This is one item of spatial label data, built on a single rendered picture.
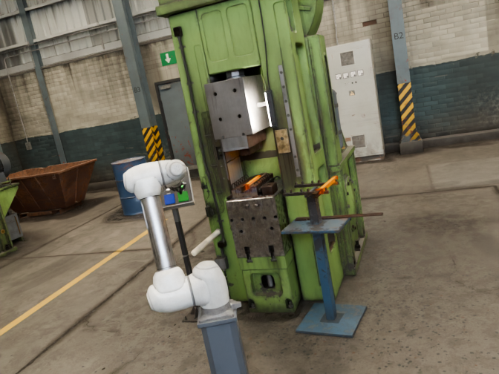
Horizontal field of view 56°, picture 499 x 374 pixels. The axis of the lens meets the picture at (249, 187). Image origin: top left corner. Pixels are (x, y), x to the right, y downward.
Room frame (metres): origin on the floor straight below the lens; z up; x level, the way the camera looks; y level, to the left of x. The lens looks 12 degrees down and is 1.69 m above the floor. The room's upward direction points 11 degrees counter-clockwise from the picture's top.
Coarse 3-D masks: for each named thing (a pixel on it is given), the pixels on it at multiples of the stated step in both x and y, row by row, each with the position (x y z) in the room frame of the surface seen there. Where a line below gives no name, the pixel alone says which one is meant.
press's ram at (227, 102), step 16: (224, 80) 3.34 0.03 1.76; (240, 80) 3.29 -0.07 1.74; (256, 80) 3.55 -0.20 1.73; (208, 96) 3.39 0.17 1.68; (224, 96) 3.35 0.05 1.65; (240, 96) 3.30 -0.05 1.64; (256, 96) 3.49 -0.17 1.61; (224, 112) 3.35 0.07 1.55; (240, 112) 3.31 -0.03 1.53; (256, 112) 3.43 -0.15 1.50; (224, 128) 3.36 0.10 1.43; (240, 128) 3.32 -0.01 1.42; (256, 128) 3.37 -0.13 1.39
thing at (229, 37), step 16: (240, 0) 3.40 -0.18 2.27; (208, 16) 3.51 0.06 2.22; (224, 16) 3.45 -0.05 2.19; (240, 16) 3.42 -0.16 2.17; (208, 32) 3.52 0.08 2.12; (224, 32) 3.46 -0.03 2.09; (240, 32) 3.43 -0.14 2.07; (208, 48) 3.53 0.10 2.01; (224, 48) 3.48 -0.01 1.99; (240, 48) 3.44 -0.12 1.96; (256, 48) 3.38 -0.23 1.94; (208, 64) 3.53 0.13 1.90; (224, 64) 3.48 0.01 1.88; (240, 64) 3.44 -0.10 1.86; (256, 64) 3.39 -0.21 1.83
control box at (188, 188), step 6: (186, 168) 3.46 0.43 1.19; (186, 174) 3.44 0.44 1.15; (186, 180) 3.41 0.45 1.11; (186, 186) 3.39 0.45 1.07; (168, 192) 3.38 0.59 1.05; (174, 192) 3.37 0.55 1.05; (192, 192) 3.41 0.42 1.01; (162, 198) 3.36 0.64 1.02; (192, 198) 3.34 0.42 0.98; (162, 204) 3.33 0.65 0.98; (174, 204) 3.33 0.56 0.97; (180, 204) 3.33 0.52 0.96; (186, 204) 3.35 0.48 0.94; (192, 204) 3.38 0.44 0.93
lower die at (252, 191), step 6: (258, 174) 3.68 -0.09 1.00; (270, 174) 3.64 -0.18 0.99; (246, 180) 3.64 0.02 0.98; (252, 186) 3.31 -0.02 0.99; (234, 192) 3.37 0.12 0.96; (240, 192) 3.35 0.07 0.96; (246, 192) 3.34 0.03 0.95; (252, 192) 3.32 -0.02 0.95; (258, 192) 3.33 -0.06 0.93; (234, 198) 3.38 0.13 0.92
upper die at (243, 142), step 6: (258, 132) 3.55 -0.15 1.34; (264, 132) 3.68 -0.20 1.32; (228, 138) 3.36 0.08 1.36; (234, 138) 3.34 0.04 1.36; (240, 138) 3.32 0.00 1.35; (246, 138) 3.31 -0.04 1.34; (252, 138) 3.41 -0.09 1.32; (258, 138) 3.53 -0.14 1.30; (264, 138) 3.65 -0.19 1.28; (222, 144) 3.38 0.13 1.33; (228, 144) 3.36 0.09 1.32; (234, 144) 3.34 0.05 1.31; (240, 144) 3.33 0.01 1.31; (246, 144) 3.31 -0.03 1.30; (252, 144) 3.39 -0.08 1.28; (228, 150) 3.37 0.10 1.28; (234, 150) 3.35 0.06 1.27
